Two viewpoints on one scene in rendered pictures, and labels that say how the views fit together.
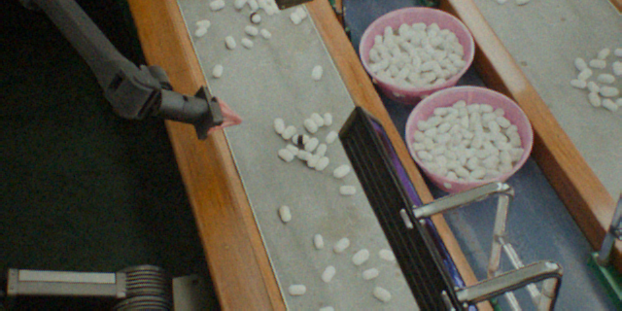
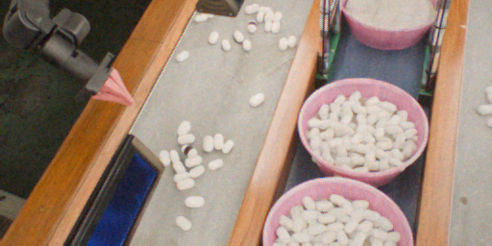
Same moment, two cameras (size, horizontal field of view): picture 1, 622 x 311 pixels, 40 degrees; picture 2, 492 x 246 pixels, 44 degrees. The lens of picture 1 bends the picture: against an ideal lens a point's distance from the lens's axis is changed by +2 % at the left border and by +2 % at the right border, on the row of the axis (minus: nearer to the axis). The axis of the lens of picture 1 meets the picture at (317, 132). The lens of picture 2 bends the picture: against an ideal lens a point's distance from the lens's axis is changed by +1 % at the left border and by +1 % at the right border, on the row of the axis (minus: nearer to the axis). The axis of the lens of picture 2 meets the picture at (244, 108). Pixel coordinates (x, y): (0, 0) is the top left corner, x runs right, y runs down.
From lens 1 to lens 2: 88 cm
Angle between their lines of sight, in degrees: 22
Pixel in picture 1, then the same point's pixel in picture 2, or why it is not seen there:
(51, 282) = not seen: outside the picture
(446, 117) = (336, 209)
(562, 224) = not seen: outside the picture
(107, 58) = not seen: outside the picture
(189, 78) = (153, 50)
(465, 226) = not seen: outside the picture
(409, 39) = (369, 113)
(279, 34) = (259, 51)
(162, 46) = (159, 14)
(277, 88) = (214, 96)
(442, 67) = (378, 158)
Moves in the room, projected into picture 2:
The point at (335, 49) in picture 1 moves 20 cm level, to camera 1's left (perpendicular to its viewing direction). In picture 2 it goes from (288, 86) to (213, 61)
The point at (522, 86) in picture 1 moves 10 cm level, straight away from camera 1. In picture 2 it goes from (435, 223) to (471, 193)
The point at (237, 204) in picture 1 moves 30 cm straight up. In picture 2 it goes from (85, 177) to (37, 70)
